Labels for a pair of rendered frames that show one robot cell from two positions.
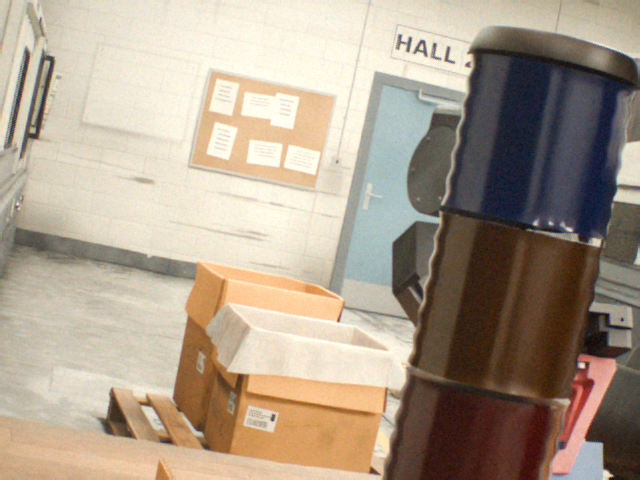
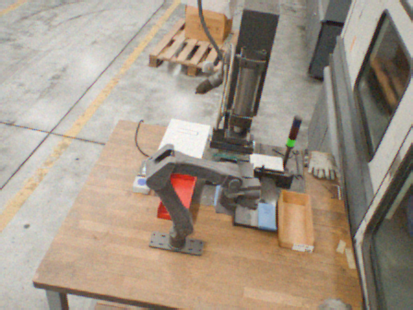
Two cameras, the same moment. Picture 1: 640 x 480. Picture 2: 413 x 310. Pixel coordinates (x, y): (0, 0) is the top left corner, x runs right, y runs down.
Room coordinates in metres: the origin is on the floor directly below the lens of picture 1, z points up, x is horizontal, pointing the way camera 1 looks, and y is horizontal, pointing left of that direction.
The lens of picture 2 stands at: (1.81, 0.06, 2.11)
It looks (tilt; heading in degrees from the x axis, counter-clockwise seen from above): 39 degrees down; 198
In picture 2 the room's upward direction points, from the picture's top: 8 degrees clockwise
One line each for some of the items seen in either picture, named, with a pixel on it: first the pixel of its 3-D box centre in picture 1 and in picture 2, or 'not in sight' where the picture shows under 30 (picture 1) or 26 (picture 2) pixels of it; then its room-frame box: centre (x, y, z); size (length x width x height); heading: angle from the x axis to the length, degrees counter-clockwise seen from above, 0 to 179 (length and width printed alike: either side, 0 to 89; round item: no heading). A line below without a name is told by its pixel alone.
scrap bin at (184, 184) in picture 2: not in sight; (178, 193); (0.70, -0.39, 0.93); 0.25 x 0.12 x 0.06; 16
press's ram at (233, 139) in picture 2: not in sight; (237, 111); (0.42, -0.28, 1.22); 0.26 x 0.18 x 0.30; 16
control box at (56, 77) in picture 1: (38, 99); not in sight; (7.73, 1.87, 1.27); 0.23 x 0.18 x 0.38; 102
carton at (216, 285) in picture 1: (254, 352); not in sight; (4.82, 0.12, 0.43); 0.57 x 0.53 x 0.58; 17
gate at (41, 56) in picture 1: (35, 107); not in sight; (7.25, 1.77, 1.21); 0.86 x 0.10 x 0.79; 12
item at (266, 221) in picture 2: not in sight; (267, 215); (0.63, -0.02, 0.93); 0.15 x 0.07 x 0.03; 17
